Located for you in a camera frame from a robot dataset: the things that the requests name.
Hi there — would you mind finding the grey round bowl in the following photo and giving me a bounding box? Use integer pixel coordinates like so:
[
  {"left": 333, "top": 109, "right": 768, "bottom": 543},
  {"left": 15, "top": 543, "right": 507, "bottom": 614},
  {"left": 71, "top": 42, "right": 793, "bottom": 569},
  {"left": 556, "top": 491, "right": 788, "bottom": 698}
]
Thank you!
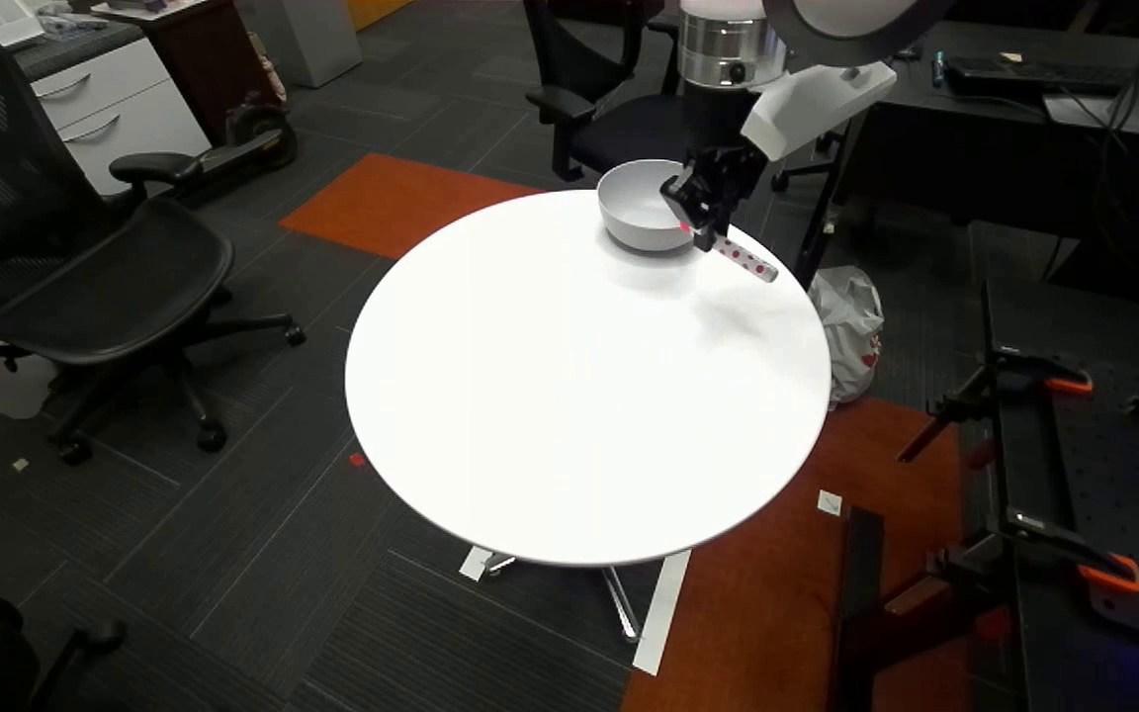
[{"left": 591, "top": 155, "right": 705, "bottom": 258}]

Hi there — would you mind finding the black clamp orange handle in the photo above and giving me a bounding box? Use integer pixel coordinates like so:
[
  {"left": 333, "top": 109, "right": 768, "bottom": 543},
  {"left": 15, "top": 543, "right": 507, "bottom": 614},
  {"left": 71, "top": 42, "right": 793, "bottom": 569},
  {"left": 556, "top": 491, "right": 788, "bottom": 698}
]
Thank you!
[
  {"left": 898, "top": 346, "right": 1099, "bottom": 466},
  {"left": 921, "top": 510, "right": 1139, "bottom": 605}
]

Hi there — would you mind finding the white plastic bag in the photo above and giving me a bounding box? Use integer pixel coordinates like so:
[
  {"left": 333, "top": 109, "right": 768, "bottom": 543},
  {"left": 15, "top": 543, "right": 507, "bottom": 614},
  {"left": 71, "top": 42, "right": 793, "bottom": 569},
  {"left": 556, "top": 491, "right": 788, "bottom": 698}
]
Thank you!
[{"left": 806, "top": 267, "right": 888, "bottom": 412}]

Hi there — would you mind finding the black office desk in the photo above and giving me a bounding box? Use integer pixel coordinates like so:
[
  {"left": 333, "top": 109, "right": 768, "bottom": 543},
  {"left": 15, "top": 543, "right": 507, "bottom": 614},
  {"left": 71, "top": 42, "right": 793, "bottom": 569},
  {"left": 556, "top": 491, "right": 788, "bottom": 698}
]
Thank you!
[{"left": 790, "top": 11, "right": 1139, "bottom": 309}]

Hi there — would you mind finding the black swivel chair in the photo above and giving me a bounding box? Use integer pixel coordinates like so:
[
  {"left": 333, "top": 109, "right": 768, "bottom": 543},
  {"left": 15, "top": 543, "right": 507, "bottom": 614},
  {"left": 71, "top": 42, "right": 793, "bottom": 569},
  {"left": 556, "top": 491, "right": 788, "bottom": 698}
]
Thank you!
[{"left": 769, "top": 132, "right": 862, "bottom": 200}]

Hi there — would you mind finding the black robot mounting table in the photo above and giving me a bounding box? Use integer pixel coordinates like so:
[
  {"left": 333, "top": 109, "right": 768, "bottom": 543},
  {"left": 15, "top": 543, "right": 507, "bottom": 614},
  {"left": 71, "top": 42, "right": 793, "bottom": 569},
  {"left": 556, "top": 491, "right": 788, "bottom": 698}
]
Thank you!
[{"left": 831, "top": 275, "right": 1139, "bottom": 712}]

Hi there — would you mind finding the white table base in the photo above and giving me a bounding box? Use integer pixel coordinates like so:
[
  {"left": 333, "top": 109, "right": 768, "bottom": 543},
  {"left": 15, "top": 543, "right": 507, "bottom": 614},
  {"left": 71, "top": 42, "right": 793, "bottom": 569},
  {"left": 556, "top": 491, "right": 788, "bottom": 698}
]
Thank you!
[{"left": 453, "top": 543, "right": 697, "bottom": 680}]

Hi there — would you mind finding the black padded office chair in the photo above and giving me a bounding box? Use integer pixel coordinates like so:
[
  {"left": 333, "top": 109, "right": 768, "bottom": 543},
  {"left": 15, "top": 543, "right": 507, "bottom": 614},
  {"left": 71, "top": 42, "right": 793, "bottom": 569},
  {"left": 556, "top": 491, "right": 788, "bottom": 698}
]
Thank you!
[{"left": 521, "top": 0, "right": 730, "bottom": 190}]

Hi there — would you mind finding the black mesh office chair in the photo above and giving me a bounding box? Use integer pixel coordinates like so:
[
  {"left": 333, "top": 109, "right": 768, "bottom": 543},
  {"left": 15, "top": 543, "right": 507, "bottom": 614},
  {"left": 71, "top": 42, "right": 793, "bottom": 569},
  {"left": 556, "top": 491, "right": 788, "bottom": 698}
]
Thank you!
[{"left": 0, "top": 18, "right": 308, "bottom": 471}]

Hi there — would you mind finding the white drawer cabinet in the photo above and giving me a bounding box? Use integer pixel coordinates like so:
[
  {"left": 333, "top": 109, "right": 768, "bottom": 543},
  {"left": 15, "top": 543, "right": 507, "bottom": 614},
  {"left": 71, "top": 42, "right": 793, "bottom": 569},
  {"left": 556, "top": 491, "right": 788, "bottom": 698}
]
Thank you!
[{"left": 13, "top": 31, "right": 214, "bottom": 204}]

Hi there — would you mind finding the dark brown cabinet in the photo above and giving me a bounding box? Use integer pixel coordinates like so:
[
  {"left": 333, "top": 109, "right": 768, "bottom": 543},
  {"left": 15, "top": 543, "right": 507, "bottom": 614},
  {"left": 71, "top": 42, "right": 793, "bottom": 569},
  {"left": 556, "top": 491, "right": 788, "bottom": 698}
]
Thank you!
[{"left": 89, "top": 0, "right": 299, "bottom": 152}]

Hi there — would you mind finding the pink and white marker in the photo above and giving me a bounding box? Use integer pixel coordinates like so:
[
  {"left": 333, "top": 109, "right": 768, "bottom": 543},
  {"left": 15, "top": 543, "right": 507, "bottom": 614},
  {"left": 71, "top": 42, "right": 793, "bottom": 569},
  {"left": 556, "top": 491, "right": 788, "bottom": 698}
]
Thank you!
[{"left": 693, "top": 226, "right": 784, "bottom": 291}]

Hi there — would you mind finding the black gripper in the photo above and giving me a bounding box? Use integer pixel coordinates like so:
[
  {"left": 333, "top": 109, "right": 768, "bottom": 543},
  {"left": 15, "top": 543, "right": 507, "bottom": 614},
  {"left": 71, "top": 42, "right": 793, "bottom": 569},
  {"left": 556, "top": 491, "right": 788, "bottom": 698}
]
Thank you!
[{"left": 657, "top": 85, "right": 775, "bottom": 258}]

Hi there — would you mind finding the black keyboard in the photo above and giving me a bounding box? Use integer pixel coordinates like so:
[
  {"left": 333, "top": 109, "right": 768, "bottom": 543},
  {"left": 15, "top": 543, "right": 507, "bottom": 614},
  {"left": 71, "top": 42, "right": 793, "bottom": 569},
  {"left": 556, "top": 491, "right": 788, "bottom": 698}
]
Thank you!
[{"left": 942, "top": 56, "right": 1139, "bottom": 101}]

